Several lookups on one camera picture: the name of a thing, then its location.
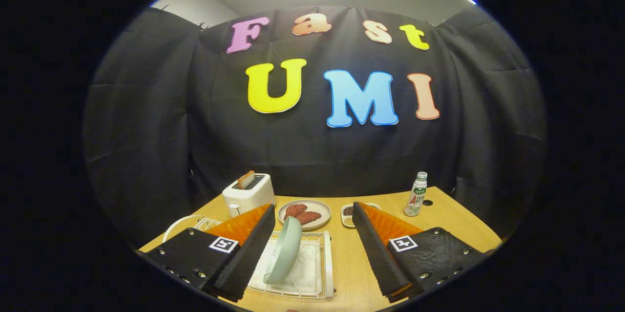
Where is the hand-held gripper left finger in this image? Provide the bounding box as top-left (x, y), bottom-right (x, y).
top-left (142, 203), bottom-right (276, 303)

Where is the white toaster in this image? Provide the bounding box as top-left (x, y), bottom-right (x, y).
top-left (222, 173), bottom-right (275, 218)

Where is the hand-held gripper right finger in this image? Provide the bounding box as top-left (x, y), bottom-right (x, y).
top-left (352, 201), bottom-right (491, 303)

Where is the beige plate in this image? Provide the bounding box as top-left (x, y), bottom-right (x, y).
top-left (277, 199), bottom-right (332, 231)

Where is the pale green plate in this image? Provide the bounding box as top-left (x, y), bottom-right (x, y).
top-left (264, 216), bottom-right (303, 284)

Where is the white wire dish rack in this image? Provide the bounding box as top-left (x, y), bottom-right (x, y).
top-left (162, 214), bottom-right (334, 299)

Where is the white bottle with green label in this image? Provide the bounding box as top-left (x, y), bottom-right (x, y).
top-left (404, 172), bottom-right (428, 217)

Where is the white divided snack tray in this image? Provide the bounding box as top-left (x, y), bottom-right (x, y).
top-left (341, 203), bottom-right (381, 228)

